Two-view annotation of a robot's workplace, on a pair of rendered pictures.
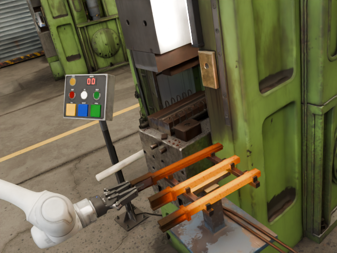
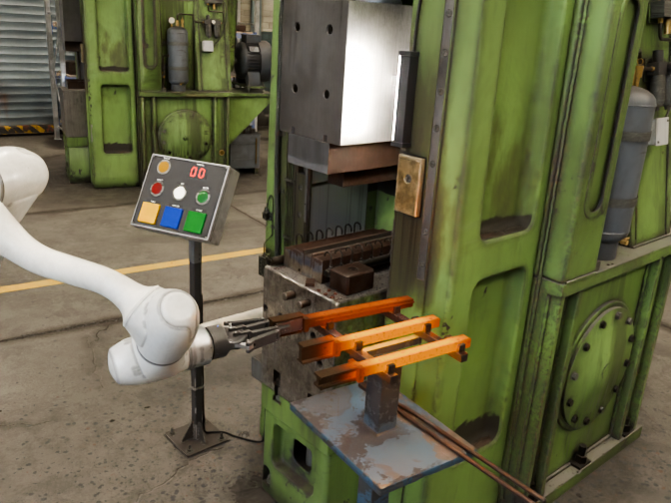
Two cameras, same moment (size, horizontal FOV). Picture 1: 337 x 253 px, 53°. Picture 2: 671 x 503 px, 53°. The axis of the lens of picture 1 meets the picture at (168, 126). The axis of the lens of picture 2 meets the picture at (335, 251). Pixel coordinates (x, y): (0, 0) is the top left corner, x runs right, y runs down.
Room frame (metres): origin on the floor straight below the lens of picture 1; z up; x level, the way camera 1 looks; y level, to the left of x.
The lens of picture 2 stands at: (-0.38, 0.25, 1.71)
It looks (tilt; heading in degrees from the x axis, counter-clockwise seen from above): 19 degrees down; 352
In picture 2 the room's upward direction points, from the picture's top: 4 degrees clockwise
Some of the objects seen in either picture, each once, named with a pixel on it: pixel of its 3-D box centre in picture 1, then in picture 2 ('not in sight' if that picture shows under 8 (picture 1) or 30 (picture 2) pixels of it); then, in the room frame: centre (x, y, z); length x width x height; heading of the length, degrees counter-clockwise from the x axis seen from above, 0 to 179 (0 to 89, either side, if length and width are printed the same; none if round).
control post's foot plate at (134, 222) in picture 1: (130, 214); (196, 428); (2.09, 0.43, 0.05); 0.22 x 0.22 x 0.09; 34
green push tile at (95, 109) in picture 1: (96, 110); (195, 223); (1.93, 0.41, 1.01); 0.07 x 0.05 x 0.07; 59
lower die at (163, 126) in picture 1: (186, 109); (349, 251); (1.78, -0.12, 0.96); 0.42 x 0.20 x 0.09; 124
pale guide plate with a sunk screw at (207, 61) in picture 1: (208, 69); (408, 185); (1.48, -0.23, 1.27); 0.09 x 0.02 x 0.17; 34
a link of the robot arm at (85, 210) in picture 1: (86, 212); (195, 346); (0.96, 0.35, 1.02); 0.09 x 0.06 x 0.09; 26
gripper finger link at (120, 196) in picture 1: (123, 196); (256, 335); (1.01, 0.21, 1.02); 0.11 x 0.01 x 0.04; 111
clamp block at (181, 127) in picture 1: (188, 129); (352, 277); (1.55, -0.10, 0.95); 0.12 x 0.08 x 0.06; 124
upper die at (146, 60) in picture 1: (176, 48); (356, 148); (1.78, -0.12, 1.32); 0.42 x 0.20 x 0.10; 124
